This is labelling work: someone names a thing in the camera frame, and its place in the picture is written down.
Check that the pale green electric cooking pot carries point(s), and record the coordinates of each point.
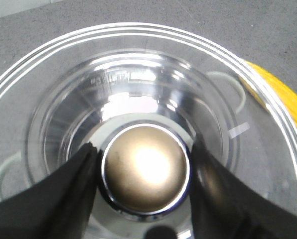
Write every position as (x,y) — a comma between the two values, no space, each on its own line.
(104,96)

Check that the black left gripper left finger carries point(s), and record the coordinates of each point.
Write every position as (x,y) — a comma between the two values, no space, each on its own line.
(57,207)

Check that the glass pot lid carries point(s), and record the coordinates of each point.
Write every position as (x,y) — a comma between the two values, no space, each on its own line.
(144,175)

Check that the yellow corn cob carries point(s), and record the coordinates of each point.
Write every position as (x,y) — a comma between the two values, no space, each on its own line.
(284,92)

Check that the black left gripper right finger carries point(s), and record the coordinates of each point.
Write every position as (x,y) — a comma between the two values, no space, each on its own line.
(223,207)

